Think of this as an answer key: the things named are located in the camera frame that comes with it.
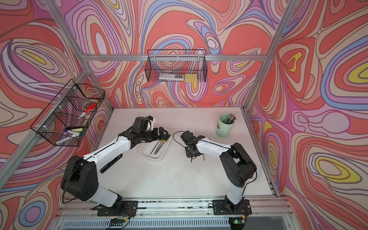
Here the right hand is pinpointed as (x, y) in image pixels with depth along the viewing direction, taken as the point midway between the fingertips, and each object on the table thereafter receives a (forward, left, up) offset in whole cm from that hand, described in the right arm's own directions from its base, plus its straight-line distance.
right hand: (194, 156), depth 92 cm
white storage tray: (+6, +26, 0) cm, 27 cm away
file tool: (-1, -6, 0) cm, 6 cm away
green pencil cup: (+16, -22, +5) cm, 27 cm away
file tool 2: (+12, +22, +1) cm, 25 cm away
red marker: (+14, +55, +33) cm, 66 cm away
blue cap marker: (+1, +62, +29) cm, 68 cm away
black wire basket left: (+7, +68, +30) cm, 75 cm away
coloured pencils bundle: (+17, -24, +16) cm, 33 cm away
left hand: (+8, +18, +14) cm, 24 cm away
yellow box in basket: (+38, +1, +33) cm, 51 cm away
